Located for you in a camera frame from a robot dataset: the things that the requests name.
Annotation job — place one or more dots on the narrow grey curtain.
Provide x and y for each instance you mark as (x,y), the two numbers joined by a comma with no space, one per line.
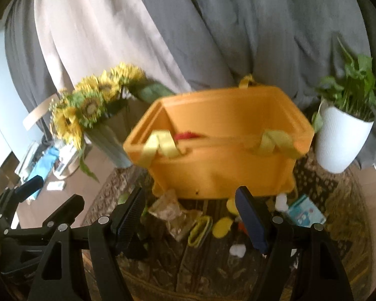
(22,53)

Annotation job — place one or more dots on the green leafy houseplant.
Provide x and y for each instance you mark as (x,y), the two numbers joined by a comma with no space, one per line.
(354,84)

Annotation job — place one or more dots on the small white card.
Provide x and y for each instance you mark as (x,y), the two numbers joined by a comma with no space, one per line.
(55,186)

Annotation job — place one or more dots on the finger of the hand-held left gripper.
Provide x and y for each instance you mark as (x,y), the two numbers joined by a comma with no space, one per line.
(67,208)
(31,186)

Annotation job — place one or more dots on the red soft toy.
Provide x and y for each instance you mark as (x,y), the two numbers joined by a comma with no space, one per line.
(188,135)

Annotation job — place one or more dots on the yellow sponge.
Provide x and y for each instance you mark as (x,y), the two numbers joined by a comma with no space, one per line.
(222,227)

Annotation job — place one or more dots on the grey-green ribbed vase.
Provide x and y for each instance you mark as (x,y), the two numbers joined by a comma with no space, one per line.
(108,141)

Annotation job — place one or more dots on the blue and white tissue packet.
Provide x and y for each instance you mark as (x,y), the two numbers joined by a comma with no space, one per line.
(305,211)

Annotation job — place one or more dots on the wide grey curtain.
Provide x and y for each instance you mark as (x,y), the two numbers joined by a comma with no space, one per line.
(253,22)

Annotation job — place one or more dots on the white ribbed plant pot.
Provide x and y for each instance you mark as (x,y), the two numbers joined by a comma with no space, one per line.
(338,141)

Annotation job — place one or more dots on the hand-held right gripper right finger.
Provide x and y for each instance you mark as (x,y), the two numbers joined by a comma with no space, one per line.
(250,222)

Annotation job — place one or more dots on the small yellow soft ball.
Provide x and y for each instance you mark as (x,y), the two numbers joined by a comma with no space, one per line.
(232,206)

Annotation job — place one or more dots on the beige curtain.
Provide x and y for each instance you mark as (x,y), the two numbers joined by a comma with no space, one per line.
(91,31)

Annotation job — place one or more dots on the round white tray with items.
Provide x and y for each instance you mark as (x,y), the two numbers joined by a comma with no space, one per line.
(67,161)

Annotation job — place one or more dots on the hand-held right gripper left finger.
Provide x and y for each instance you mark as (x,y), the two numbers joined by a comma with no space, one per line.
(130,222)

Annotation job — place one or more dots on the blue cloth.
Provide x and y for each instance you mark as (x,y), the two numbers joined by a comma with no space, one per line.
(45,164)

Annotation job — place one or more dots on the patterned fringed rug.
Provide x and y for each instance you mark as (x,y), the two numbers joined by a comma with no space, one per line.
(206,272)

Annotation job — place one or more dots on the artificial sunflower bouquet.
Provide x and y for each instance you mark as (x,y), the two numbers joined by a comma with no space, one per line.
(87,106)

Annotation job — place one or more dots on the yellow-green edged pouch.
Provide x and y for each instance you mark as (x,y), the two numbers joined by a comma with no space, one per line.
(201,230)

